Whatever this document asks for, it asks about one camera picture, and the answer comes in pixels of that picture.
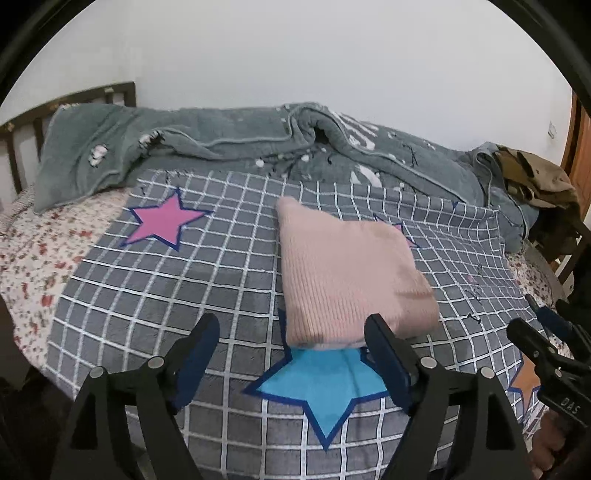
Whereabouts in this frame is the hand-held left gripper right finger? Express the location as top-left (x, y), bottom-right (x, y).
top-left (364, 314), bottom-right (532, 480)

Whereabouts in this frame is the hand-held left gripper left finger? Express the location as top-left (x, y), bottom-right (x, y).
top-left (48, 313), bottom-right (221, 480)

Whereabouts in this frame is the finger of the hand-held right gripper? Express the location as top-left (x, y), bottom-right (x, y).
top-left (506, 318), bottom-right (561, 370)
top-left (525, 293), bottom-right (591, 358)

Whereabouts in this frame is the pink knitted sweater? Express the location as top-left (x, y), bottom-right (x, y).
top-left (276, 196), bottom-right (440, 350)

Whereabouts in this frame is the brown clothes pile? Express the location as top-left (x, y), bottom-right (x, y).
top-left (495, 145), bottom-right (580, 208)

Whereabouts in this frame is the person's right hand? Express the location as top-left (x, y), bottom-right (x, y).
top-left (531, 411), bottom-right (578, 480)

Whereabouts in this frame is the grey checked star blanket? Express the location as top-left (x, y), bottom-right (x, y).
top-left (46, 168), bottom-right (555, 476)

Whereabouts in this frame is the dark wooden chair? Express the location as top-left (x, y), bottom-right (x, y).
top-left (531, 203), bottom-right (587, 287)

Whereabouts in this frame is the brown wooden door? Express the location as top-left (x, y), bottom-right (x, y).
top-left (561, 90), bottom-right (591, 204)

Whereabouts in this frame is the floral bed sheet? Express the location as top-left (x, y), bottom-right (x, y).
top-left (0, 187), bottom-right (557, 365)

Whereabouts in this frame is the grey-green fleece blanket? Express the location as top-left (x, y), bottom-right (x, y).
top-left (33, 102), bottom-right (543, 252)

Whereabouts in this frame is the dark wooden bed headboard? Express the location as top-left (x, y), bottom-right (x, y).
top-left (0, 82), bottom-right (137, 215)

